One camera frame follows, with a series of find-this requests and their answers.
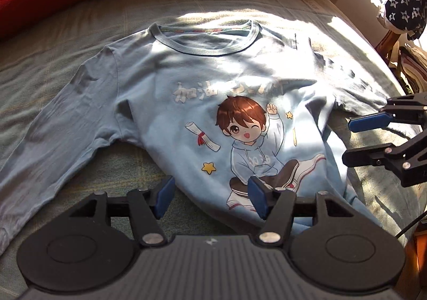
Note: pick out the stack of folded clothes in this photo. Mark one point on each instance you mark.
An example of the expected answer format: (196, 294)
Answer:
(413, 66)

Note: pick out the wooden chair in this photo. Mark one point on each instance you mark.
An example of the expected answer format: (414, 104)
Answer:
(388, 46)

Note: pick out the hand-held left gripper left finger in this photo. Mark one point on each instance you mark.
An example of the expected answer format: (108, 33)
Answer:
(164, 198)

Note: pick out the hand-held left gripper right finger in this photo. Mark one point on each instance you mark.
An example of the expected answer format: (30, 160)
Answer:
(257, 198)

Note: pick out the dark star-print cloth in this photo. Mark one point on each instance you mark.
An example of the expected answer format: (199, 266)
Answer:
(405, 2)

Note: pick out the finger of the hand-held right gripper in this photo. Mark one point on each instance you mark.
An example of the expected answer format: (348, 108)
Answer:
(367, 156)
(370, 122)

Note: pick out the light blue long-sleeve shirt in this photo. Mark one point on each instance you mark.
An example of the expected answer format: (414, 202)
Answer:
(166, 93)

